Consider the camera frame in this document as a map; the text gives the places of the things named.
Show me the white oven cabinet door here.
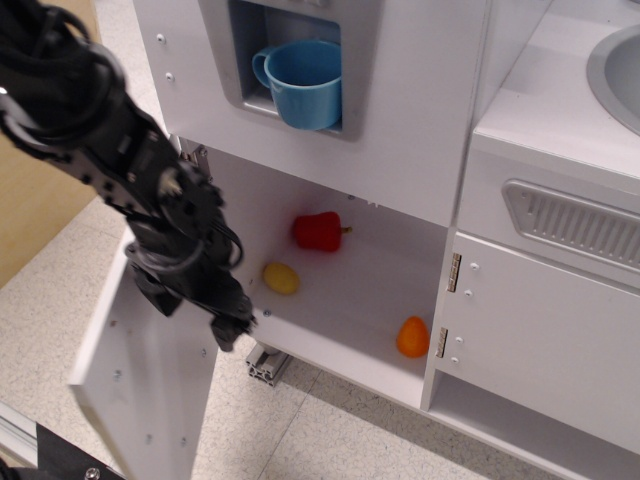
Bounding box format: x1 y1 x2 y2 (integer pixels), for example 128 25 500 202
435 235 639 452

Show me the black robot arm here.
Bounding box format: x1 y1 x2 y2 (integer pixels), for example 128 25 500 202
1 1 254 352

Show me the red toy bell pepper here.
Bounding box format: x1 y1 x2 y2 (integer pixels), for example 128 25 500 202
293 211 353 252

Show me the blue plastic cup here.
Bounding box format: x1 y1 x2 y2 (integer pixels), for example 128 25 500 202
252 39 342 131

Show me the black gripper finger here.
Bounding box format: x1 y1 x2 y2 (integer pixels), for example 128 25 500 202
210 317 253 352
134 267 181 316

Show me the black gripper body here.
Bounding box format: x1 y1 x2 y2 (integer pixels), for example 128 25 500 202
125 234 255 326

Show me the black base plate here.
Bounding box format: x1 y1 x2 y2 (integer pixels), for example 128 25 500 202
36 423 124 480

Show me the white toy kitchen counter unit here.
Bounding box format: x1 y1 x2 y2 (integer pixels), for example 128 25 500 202
423 1 639 479

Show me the grey round sink basin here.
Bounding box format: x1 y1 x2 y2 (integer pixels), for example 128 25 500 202
586 25 639 135

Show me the upper brass hinge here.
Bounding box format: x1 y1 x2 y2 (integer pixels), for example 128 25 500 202
447 253 461 293

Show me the white toy fridge cabinet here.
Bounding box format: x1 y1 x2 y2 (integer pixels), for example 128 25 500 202
135 1 492 408

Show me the brass hinge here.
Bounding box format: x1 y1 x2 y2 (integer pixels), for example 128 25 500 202
435 327 448 358
447 253 461 293

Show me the grey dispenser recess frame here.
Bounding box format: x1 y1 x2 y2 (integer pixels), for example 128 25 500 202
199 1 383 141

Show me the grey vent panel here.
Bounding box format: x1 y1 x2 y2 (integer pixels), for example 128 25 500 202
502 179 639 272

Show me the aluminium extrusion foot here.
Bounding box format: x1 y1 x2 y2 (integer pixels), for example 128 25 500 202
245 343 291 387

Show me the yellow toy potato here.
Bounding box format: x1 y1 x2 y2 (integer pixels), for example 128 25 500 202
263 262 300 295

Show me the white fridge door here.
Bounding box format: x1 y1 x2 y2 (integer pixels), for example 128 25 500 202
69 236 218 479

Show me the orange toy fruit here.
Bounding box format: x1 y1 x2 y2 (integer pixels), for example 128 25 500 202
396 316 430 359

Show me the lower brass hinge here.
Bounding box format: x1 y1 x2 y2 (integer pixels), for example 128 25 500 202
435 327 448 358

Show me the light plywood panel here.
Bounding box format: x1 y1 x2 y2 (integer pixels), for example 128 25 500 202
0 0 101 290

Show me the aluminium frame rail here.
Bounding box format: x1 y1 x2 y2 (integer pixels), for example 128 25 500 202
1 402 38 468

